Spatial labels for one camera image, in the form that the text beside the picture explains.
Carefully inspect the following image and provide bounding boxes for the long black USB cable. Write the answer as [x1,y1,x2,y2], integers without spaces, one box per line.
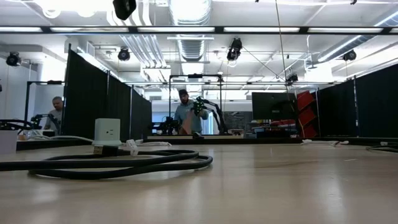
[0,139,214,180]

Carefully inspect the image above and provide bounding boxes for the black curtain partition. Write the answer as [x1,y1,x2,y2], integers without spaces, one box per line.
[317,63,398,138]
[63,49,153,141]

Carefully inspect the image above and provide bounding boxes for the mint cube power strip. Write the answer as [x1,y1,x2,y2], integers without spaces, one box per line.
[91,118,123,147]

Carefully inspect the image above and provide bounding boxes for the black ceiling spotlight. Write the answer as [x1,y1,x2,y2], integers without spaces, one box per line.
[343,49,358,62]
[226,37,243,62]
[6,52,22,67]
[117,46,131,62]

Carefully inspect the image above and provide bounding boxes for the person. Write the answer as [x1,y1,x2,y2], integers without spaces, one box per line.
[173,89,210,135]
[43,96,65,131]

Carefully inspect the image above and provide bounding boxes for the white USB cable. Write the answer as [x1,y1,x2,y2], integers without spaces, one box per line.
[121,139,173,148]
[300,138,350,148]

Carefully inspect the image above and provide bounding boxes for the black monitor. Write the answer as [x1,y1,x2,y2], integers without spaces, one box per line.
[251,91,298,121]

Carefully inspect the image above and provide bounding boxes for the silver ventilation duct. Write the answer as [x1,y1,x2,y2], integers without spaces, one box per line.
[169,0,213,63]

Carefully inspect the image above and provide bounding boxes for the overhead LED light bar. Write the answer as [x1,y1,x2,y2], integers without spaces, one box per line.
[0,24,398,35]

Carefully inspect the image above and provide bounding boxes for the red storage bin rack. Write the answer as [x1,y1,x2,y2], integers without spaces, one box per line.
[295,90,319,139]

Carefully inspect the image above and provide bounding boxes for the black station gantry frame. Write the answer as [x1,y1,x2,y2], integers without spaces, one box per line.
[24,80,66,131]
[169,73,223,135]

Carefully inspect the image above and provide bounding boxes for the white cube power cord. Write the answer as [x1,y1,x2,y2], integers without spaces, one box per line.
[27,129,94,143]

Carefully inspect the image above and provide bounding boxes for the short black USB cable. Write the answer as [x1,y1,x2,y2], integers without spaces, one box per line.
[366,141,398,154]

